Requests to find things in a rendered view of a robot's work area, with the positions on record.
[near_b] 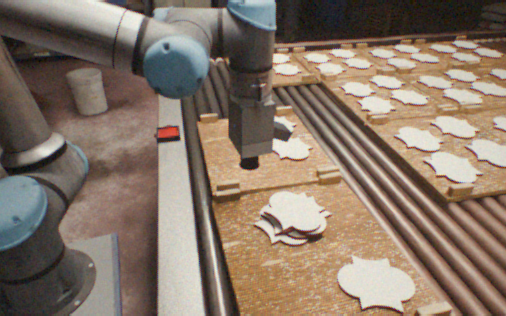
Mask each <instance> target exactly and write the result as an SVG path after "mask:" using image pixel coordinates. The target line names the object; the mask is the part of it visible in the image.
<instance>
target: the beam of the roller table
mask: <svg viewBox="0 0 506 316"><path fill-rule="evenodd" d="M168 124H170V125H172V126H175V125H179V127H180V135H181V140H180V141H172V142H164V143H158V191H157V316H206V309H205V302H204V294H203V288H202V281H201V274H200V260H199V252H198V245H197V238H196V231H195V217H194V210H193V203H192V196H191V189H190V182H189V167H188V161H187V154H186V147H185V140H184V133H183V118H182V112H181V105H180V100H176V99H168V98H165V97H163V96H162V95H160V94H158V127H164V126H165V125H168Z"/></svg>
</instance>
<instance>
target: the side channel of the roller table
mask: <svg viewBox="0 0 506 316"><path fill-rule="evenodd" d="M457 36H467V39H466V40H467V41H471V40H473V39H474V40H479V39H482V40H483V39H484V40H485V39H487V38H488V39H493V38H496V39H497V38H500V37H503V38H506V29H498V30H484V31H470V32H456V33H442V34H428V35H415V36H401V37H387V38H373V39H359V40H345V41H318V42H303V43H289V44H276V45H274V54H277V49H288V53H294V48H301V47H304V48H305V52H307V51H323V50H333V49H340V47H341V45H350V44H351V45H352V49H354V48H356V44H361V43H367V47H373V46H376V47H380V46H388V45H400V44H401V41H402V40H411V44H415V42H416V40H418V39H425V44H427V43H430V44H431V43H435V42H437V43H442V42H450V41H452V42H455V40H456V37H457Z"/></svg>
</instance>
